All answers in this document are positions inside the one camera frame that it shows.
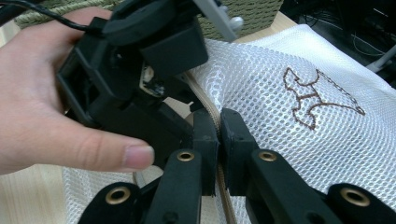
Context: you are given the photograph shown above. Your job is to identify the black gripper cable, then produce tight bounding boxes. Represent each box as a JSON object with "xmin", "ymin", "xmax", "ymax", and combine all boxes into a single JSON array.
[{"xmin": 0, "ymin": 0, "xmax": 94, "ymax": 33}]

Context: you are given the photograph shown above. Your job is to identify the green woven basket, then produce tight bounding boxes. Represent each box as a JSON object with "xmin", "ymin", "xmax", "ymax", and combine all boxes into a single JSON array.
[{"xmin": 13, "ymin": 0, "xmax": 284, "ymax": 39}]

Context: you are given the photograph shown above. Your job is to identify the black floor cables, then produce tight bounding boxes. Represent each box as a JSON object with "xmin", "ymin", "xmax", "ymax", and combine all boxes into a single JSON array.
[{"xmin": 283, "ymin": 0, "xmax": 396, "ymax": 60}]

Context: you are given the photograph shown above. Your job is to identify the white mesh laundry bag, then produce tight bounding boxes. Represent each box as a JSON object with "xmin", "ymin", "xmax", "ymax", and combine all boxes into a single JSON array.
[{"xmin": 62, "ymin": 24, "xmax": 396, "ymax": 224}]

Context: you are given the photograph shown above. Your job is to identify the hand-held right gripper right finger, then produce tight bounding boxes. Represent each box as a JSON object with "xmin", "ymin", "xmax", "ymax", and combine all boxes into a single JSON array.
[{"xmin": 219, "ymin": 107, "xmax": 344, "ymax": 224}]

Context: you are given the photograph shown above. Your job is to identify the grey metal stand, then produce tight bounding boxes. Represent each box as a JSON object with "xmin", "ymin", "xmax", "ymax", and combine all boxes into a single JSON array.
[{"xmin": 365, "ymin": 45, "xmax": 396, "ymax": 74}]

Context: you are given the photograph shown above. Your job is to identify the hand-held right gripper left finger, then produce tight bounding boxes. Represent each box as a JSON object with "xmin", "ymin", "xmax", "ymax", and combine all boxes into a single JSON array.
[{"xmin": 144, "ymin": 108, "xmax": 220, "ymax": 224}]

